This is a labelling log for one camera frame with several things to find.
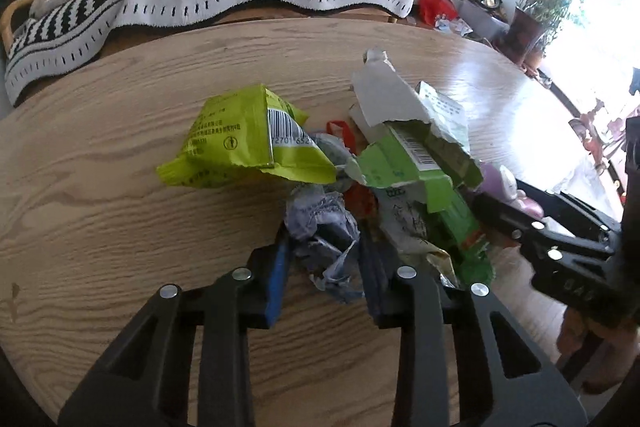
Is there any grey blue paper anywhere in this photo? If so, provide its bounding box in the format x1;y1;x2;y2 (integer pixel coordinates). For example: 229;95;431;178
284;184;364;303

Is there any person's right hand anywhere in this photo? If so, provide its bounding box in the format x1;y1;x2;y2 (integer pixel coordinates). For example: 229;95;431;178
556;308;639;395

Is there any pink purple plush toy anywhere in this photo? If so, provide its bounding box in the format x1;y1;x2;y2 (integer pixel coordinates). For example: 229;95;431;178
476;161;544;219

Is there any green toy truck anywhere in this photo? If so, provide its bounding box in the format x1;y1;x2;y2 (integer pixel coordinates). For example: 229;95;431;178
435;192;495;287

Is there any child tricycle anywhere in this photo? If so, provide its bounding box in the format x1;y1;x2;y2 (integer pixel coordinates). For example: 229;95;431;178
568;98;627;206

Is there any beige printed snack wrapper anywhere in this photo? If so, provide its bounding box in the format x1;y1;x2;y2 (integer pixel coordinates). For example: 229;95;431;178
373;187;460;287

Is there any torn green white carton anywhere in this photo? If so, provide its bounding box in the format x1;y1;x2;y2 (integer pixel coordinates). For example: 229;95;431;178
349;48;483;212

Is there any red small wrapper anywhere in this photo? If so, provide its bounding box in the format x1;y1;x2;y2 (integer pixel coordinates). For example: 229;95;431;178
326;120;378;221

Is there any potted green plant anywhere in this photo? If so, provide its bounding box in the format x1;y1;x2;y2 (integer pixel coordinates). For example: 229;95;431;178
498;0;586;66

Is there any red plastic bag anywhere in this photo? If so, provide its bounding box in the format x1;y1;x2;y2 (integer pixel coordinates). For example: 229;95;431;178
418;0;458;27

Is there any yellow green snack bag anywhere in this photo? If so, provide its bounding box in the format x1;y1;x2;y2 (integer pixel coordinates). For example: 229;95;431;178
156;84;337;188

